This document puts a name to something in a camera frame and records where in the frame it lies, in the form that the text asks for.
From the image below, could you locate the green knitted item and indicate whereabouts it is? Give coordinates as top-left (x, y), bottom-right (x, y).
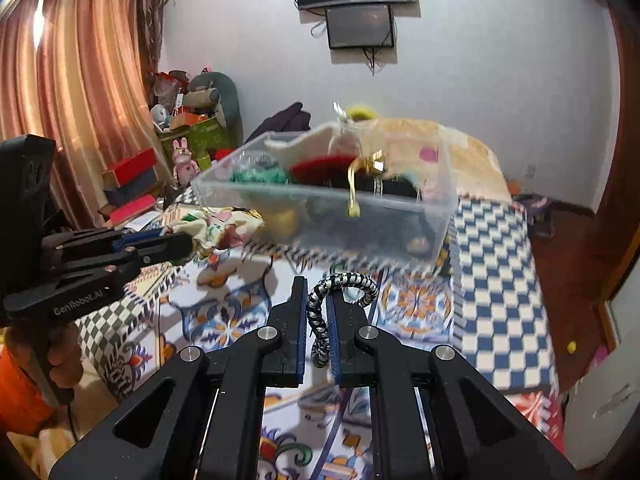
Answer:
top-left (230, 164), bottom-right (290, 184)

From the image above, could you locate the black white braided rope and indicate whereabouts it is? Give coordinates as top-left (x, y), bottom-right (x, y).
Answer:
top-left (305, 271), bottom-right (380, 369)

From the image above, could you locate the red drawstring pouch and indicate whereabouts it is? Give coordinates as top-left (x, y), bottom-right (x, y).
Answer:
top-left (288, 155), bottom-right (356, 188)

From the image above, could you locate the clear plastic storage box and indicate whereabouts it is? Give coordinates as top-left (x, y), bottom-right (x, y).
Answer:
top-left (192, 124), bottom-right (458, 269)

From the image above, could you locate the person's left hand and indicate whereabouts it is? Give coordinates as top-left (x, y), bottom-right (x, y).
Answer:
top-left (3, 320), bottom-right (86, 391)

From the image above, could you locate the floral scrunchie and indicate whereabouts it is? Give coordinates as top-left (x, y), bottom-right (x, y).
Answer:
top-left (162, 204), bottom-right (265, 258)

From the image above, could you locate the red gift box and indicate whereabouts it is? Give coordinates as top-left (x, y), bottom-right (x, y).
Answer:
top-left (102, 148), bottom-right (157, 190)

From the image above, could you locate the pink rabbit figurine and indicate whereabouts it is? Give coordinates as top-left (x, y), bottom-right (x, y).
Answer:
top-left (172, 138), bottom-right (200, 188)

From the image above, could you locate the green storage box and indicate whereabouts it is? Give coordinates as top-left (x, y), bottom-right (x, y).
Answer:
top-left (158, 118), bottom-right (238, 167)

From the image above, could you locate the patterned patchwork table cover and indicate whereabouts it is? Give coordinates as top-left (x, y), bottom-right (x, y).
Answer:
top-left (74, 188), bottom-right (569, 480)

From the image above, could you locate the grey plush toy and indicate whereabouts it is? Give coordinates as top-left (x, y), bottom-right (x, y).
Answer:
top-left (182, 72), bottom-right (240, 129)

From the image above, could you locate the dark purple clothing pile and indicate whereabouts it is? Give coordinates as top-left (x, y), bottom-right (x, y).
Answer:
top-left (245, 102), bottom-right (311, 143)

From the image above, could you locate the orange pink curtain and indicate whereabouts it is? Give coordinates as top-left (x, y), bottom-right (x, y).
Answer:
top-left (1, 0), bottom-right (171, 229)

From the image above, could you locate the black beaded pouch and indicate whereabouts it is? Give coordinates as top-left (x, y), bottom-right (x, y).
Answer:
top-left (355, 176), bottom-right (419, 200)

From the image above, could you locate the yellow foam arch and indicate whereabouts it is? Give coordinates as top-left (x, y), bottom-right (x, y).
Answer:
top-left (346, 105), bottom-right (378, 122)

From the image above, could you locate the brown wooden door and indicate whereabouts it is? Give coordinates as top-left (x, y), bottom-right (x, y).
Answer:
top-left (533, 0), bottom-right (639, 391)

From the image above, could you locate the yellow fleece blanket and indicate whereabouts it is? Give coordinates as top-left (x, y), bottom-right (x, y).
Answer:
top-left (368, 117), bottom-right (512, 203)

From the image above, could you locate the small black wall monitor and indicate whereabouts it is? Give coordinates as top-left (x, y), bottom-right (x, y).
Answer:
top-left (326, 4), bottom-right (395, 50)

